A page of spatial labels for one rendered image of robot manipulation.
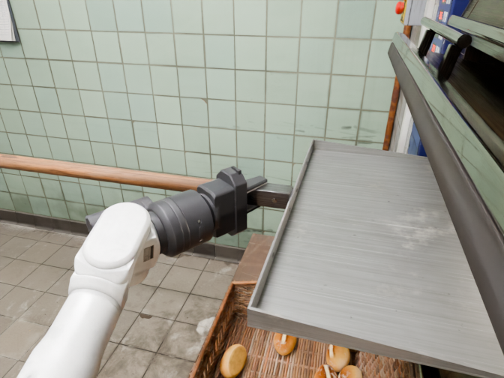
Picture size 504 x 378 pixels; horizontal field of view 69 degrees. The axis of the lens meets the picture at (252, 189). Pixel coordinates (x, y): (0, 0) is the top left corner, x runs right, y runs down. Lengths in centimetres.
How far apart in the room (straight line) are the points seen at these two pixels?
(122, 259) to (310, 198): 35
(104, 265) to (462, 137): 38
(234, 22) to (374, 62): 66
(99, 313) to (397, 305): 35
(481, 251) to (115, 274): 38
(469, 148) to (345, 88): 157
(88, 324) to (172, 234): 16
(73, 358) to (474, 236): 38
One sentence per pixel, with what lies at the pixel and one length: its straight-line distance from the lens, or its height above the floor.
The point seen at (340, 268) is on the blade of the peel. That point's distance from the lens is 53.
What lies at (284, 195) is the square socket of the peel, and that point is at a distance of 63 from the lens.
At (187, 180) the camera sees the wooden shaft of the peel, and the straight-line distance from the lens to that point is 69.
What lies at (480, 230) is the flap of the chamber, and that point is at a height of 141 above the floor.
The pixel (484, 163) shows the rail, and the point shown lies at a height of 143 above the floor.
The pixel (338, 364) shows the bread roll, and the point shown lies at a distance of 110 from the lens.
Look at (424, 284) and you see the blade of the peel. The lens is 54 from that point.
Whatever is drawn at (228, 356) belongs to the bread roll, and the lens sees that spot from 109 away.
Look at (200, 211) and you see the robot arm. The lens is 56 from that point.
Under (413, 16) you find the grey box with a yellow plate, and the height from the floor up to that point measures 144.
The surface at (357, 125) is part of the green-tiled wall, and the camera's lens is 186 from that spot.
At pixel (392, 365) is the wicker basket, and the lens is 96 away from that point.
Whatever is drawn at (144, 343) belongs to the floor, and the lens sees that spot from 202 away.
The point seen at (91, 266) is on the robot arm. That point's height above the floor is 123.
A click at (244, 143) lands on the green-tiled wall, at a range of 198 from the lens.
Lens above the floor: 152
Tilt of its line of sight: 28 degrees down
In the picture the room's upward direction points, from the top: straight up
